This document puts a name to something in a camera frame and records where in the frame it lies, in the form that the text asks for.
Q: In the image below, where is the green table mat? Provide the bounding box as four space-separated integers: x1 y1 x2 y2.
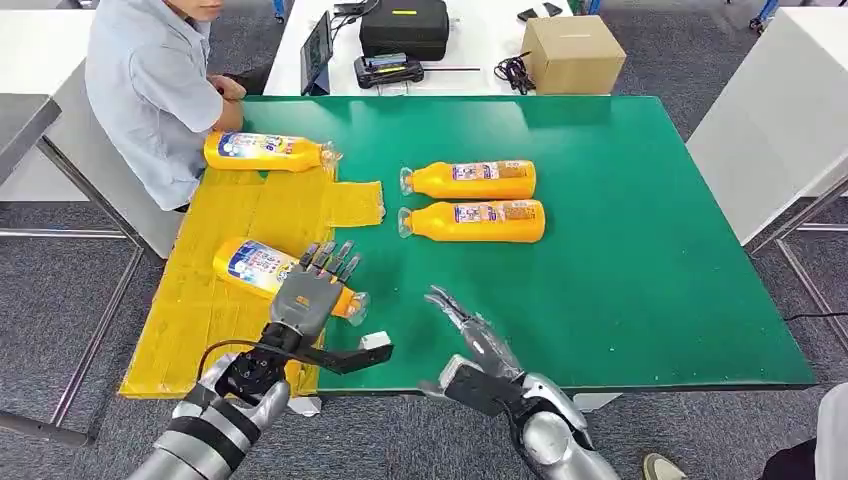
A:
239 95 817 393

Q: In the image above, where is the black floor cable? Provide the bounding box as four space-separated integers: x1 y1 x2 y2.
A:
783 309 848 325

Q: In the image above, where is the black handheld controller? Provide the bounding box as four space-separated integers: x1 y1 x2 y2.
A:
352 52 426 90

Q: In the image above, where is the person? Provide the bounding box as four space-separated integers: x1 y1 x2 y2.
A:
642 382 848 480
84 0 248 213

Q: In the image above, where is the orange bottle pink label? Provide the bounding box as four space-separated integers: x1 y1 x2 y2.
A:
397 199 547 244
399 159 538 201

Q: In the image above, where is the person's left hand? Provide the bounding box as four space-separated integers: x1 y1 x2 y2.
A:
208 74 248 102

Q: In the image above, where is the orange bottle blue label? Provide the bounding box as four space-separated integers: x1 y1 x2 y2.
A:
211 237 371 327
203 130 342 175

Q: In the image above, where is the yellow plastic sheet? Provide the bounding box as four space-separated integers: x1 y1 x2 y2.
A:
119 165 387 400

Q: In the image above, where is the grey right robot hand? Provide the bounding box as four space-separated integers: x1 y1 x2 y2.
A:
423 286 527 386

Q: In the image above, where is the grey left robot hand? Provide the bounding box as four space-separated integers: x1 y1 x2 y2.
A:
270 239 363 339

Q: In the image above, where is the black cable bundle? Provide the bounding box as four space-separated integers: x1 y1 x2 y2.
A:
493 51 538 96

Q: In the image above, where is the cardboard box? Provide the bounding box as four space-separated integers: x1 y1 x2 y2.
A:
520 14 628 96

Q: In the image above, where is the white table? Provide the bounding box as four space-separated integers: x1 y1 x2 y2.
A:
0 9 187 260
262 0 611 99
685 6 848 248

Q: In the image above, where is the black tablet cable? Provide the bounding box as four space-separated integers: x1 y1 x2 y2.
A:
329 0 380 38

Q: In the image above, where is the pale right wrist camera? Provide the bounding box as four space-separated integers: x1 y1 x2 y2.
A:
418 354 473 401

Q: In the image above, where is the black tablet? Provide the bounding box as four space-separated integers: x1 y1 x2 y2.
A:
299 9 335 97

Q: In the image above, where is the metal table frame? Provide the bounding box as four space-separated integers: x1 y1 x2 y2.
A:
745 172 848 352
0 137 147 449

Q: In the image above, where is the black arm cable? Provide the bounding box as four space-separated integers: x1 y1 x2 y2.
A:
196 339 266 383

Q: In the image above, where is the black carrying case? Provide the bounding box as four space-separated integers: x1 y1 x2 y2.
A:
358 0 452 62

